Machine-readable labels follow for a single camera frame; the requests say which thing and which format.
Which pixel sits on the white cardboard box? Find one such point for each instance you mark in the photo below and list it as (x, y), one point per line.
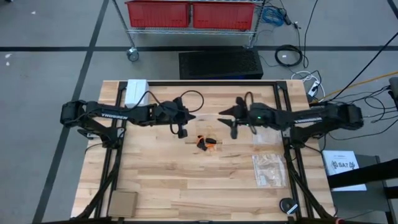
(135, 90)

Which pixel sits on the brown cardboard piece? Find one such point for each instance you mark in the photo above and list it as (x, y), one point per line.
(122, 203)

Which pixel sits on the red plastic bin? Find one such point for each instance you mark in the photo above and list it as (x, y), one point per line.
(158, 14)
(224, 15)

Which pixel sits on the grey side table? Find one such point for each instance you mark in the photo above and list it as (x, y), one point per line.
(367, 205)

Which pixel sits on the black perforated metal case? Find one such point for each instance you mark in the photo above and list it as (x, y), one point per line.
(220, 63)

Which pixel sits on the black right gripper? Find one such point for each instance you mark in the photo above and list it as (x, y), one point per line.
(264, 113)

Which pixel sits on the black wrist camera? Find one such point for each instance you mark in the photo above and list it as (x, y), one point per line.
(175, 113)
(246, 115)

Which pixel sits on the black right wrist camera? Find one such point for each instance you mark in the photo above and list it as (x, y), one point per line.
(246, 115)

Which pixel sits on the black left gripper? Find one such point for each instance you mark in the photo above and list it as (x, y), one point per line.
(160, 116)

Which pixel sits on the black bar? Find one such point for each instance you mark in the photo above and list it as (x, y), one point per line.
(367, 174)

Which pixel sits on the white power strip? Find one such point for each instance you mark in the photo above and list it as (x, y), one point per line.
(313, 89)

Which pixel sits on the white printed booklet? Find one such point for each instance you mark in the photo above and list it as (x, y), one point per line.
(342, 174)

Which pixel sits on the black aluminium table frame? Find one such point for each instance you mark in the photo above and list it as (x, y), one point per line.
(217, 83)

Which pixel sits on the black tape roll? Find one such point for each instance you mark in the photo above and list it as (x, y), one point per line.
(284, 205)

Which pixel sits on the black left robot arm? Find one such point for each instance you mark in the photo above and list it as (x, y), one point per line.
(109, 113)

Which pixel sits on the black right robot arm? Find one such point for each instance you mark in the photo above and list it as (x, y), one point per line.
(329, 113)

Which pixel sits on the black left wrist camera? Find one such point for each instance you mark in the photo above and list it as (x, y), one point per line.
(175, 113)

